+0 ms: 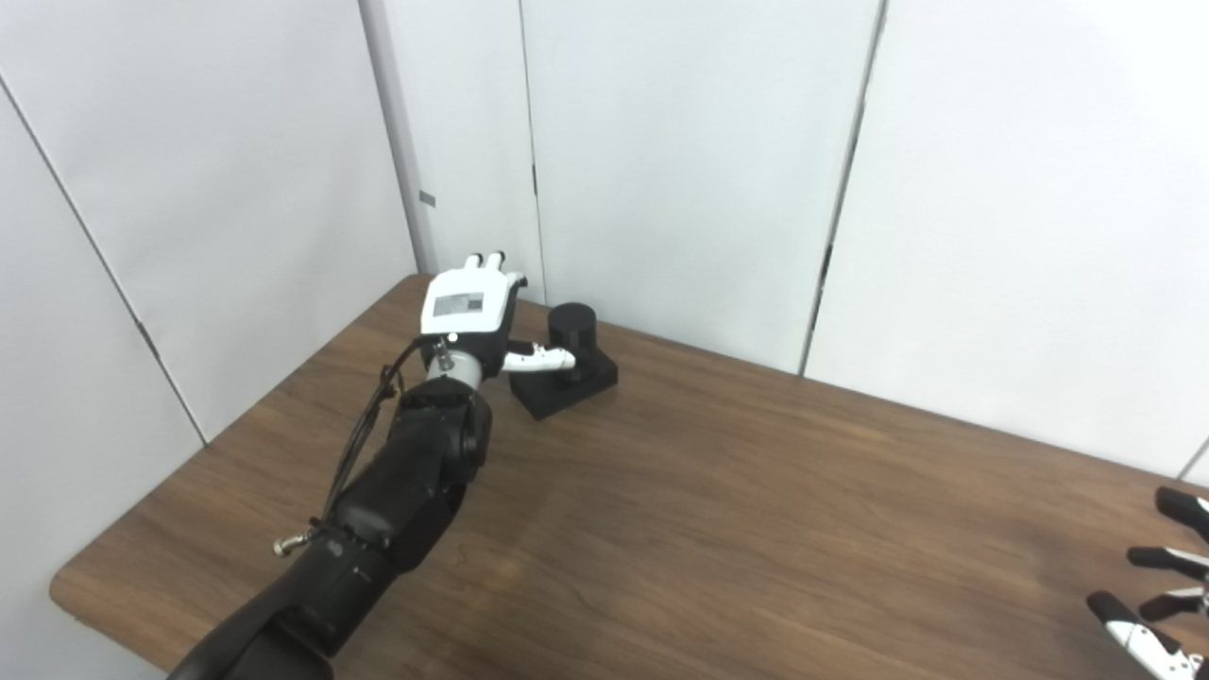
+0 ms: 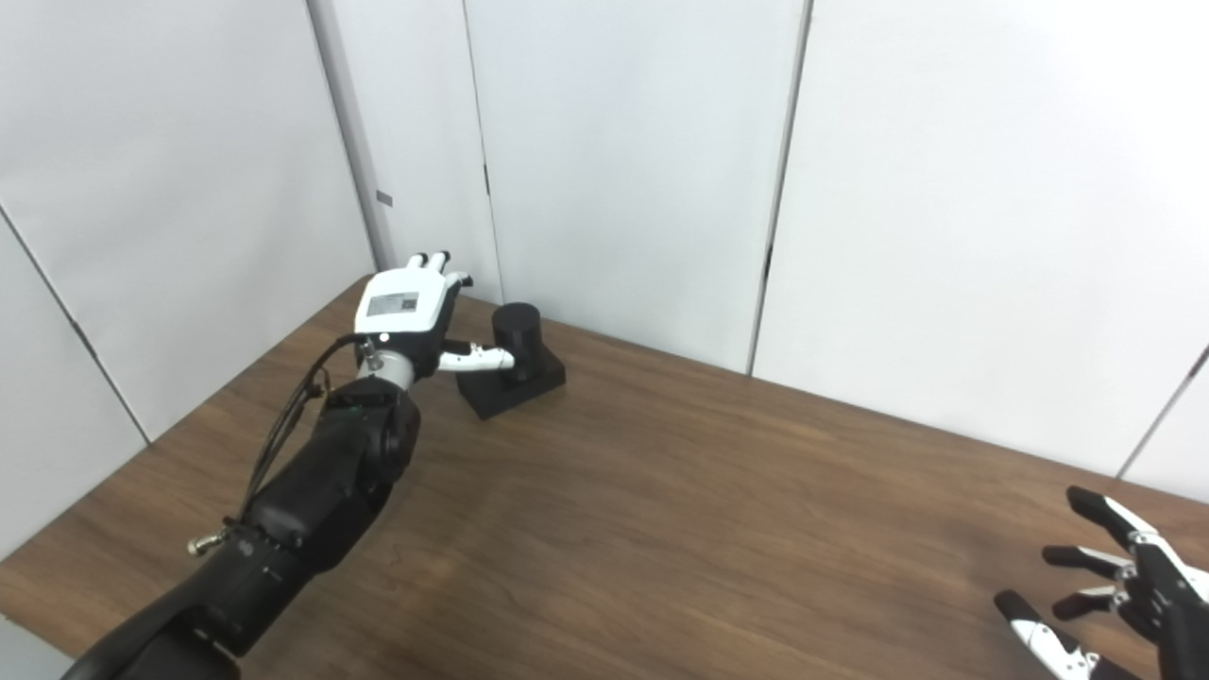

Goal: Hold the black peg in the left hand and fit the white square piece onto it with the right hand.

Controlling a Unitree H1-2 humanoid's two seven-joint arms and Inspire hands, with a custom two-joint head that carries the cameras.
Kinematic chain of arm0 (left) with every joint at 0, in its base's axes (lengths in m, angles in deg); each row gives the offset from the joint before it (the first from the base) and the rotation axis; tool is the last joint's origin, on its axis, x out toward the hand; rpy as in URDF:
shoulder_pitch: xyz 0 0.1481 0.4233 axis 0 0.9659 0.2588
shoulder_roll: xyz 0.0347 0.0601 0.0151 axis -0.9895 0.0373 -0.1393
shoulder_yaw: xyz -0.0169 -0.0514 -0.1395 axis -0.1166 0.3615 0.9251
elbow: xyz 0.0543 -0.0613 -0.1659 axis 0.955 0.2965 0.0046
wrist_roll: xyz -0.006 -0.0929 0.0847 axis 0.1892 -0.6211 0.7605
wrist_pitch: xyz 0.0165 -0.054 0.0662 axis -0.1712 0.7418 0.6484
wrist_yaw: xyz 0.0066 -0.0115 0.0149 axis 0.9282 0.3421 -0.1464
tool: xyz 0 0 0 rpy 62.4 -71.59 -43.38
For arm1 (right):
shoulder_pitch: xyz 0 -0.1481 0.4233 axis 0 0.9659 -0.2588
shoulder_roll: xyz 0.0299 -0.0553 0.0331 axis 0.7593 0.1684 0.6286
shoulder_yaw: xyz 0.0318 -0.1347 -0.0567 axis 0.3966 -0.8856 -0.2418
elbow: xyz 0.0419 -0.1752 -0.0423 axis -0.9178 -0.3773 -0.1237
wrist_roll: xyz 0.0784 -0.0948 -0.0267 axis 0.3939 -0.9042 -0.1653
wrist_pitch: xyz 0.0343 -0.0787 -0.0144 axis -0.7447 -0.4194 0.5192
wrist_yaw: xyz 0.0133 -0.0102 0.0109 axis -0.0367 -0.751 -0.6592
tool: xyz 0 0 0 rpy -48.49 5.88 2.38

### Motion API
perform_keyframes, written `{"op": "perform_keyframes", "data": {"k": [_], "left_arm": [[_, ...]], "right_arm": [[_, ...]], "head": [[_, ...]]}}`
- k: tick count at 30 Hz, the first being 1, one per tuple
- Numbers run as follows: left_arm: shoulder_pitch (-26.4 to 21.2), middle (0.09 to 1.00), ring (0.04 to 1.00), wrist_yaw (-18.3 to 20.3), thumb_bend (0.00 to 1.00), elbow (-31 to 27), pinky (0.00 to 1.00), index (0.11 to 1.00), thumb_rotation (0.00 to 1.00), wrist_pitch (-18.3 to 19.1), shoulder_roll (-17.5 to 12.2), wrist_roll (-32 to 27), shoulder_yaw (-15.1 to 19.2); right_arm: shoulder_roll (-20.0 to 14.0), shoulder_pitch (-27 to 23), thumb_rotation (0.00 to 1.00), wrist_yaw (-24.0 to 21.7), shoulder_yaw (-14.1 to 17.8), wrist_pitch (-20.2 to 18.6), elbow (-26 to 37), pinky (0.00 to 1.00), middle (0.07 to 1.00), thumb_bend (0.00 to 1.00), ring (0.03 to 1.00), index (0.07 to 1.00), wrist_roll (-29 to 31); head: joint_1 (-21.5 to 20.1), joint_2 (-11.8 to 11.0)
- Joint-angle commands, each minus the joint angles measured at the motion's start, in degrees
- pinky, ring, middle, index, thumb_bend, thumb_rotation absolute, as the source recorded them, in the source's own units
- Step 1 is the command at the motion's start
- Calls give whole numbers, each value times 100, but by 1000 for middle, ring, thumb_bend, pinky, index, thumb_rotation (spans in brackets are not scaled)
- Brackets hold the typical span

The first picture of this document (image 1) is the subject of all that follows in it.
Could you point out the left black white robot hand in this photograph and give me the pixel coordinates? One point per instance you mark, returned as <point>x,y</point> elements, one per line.
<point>468,302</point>

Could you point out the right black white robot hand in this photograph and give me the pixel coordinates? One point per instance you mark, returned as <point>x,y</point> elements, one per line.
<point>1148,647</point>

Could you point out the black cylinder peg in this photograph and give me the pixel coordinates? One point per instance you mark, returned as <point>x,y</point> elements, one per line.
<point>576,326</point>

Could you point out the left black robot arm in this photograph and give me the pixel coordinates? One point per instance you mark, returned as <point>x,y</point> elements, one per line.
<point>397,482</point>

